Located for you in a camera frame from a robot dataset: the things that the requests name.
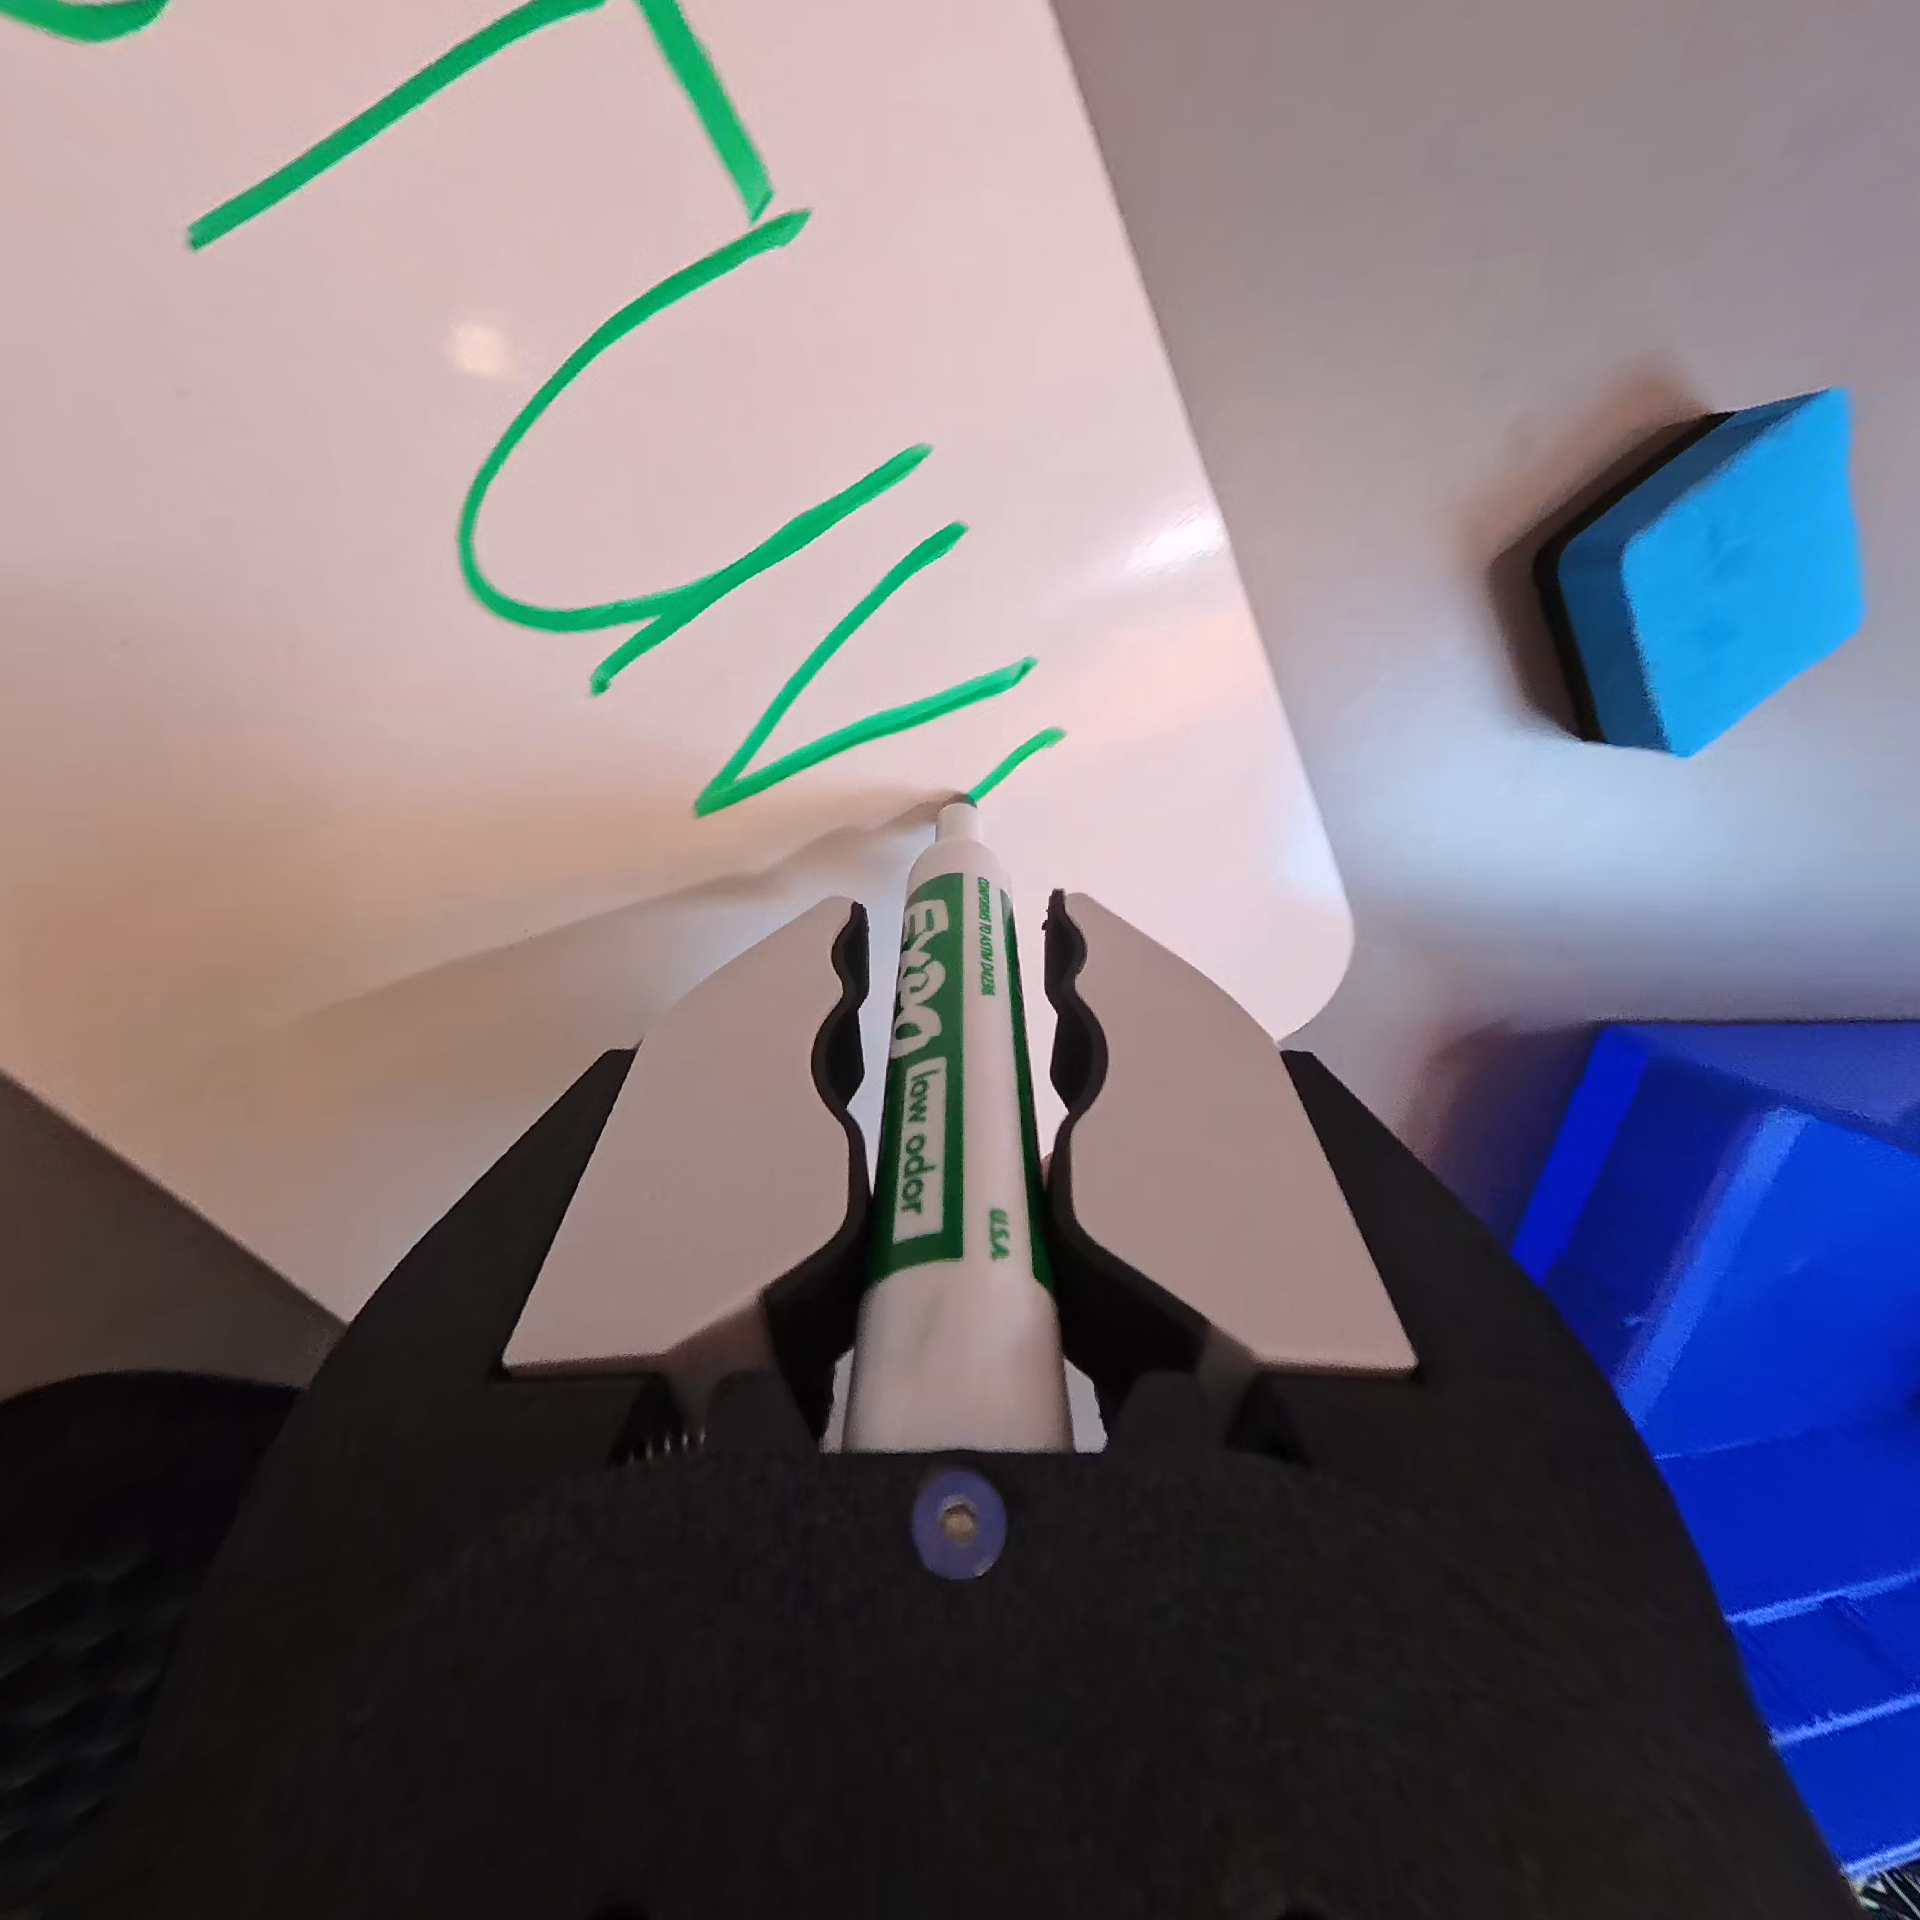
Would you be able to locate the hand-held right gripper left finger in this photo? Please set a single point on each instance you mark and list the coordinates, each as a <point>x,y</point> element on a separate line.
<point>705,1185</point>

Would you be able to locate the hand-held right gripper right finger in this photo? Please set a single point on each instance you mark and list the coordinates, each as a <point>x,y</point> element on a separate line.
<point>1215,1185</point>

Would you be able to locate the green dry erase marker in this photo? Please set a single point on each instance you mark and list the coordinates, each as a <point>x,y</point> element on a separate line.
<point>961,1201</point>

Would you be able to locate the blue plastic bin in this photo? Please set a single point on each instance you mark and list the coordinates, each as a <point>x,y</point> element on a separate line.
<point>1786,1348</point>

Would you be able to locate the white whiteboard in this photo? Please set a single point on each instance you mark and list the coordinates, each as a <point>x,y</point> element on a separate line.
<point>301,751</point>

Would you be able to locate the blue foam eraser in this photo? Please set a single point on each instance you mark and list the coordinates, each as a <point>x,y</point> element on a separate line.
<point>1725,585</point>

